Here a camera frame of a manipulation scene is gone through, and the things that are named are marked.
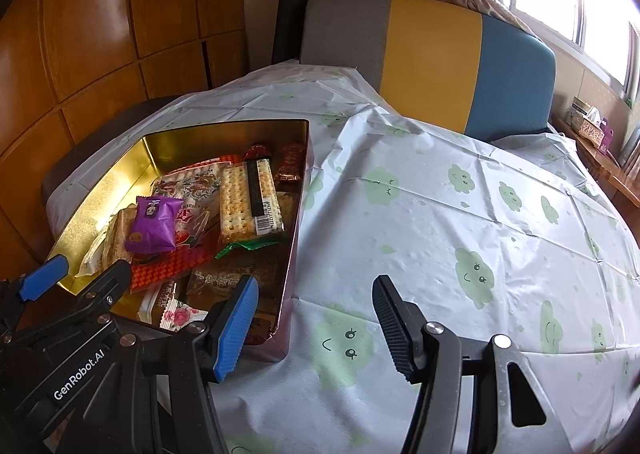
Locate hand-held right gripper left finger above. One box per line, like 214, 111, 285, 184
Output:
92, 274, 261, 454

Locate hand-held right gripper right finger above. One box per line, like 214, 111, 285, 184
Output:
371, 275, 571, 454

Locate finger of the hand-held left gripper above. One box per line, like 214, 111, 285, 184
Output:
16, 254, 70, 305
75, 259, 132, 319

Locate white clear snack packet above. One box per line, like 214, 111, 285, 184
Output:
75, 221, 111, 278

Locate brown sesame snack packet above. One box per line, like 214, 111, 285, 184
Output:
102, 207, 138, 271

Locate pink floral snack packet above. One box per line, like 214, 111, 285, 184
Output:
160, 299, 209, 333

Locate purple snack packet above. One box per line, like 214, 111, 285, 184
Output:
124, 195, 185, 255

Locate red tin box gold inside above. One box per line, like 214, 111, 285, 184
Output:
47, 118, 316, 365

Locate cracker packet green ends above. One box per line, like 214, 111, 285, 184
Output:
215, 158, 287, 260

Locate large red snack bag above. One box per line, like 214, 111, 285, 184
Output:
130, 159, 236, 295

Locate long red snack packet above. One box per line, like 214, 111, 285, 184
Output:
274, 143, 307, 183

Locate dark brown snack packet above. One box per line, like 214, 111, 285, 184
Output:
186, 254, 286, 320

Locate narrow white snack packet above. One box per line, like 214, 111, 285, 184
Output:
137, 279, 179, 326

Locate cloud print tablecloth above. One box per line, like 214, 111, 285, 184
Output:
47, 62, 640, 454

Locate wooden wardrobe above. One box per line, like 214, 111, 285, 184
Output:
0, 0, 248, 280

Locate wooden side table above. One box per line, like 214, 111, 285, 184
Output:
547, 114, 640, 207

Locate grey yellow blue sofa back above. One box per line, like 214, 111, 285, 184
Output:
299, 0, 557, 142

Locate ornate tissue box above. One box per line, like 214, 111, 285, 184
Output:
570, 107, 604, 146

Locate small purple box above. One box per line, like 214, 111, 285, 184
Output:
597, 118, 617, 155

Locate white green carton box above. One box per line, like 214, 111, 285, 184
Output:
567, 97, 591, 122

